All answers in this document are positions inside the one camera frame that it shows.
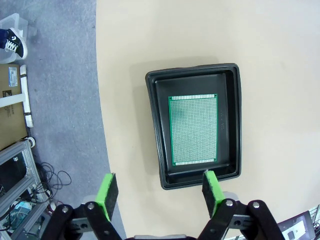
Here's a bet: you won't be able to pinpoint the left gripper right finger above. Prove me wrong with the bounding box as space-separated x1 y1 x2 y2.
197 170 286 240

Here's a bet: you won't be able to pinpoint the white table foot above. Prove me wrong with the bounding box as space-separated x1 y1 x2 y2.
0 64 35 128

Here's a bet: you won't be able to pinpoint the aluminium profile frame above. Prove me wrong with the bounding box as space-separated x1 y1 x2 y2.
0 138 51 240

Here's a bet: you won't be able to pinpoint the person in blue jeans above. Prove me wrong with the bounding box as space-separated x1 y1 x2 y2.
0 27 11 51

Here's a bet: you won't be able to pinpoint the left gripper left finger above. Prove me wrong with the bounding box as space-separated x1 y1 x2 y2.
45 172 127 240

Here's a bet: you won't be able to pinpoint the black ESD tray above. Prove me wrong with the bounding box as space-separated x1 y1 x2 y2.
144 62 243 191

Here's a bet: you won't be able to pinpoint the dark laptop screen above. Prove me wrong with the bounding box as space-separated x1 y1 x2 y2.
276 210 317 240

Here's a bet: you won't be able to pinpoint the clear plastic bin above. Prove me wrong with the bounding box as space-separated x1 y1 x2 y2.
0 12 30 63

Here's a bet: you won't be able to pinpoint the large cardboard box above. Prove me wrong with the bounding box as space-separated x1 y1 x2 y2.
0 63 28 151

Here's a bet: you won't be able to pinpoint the green perforated circuit board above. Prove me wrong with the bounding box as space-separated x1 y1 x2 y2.
167 93 219 167

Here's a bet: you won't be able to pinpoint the black and white sneaker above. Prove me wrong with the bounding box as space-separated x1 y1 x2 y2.
4 27 28 60

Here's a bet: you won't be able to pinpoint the black floor cables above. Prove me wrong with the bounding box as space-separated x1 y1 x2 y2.
32 162 73 201

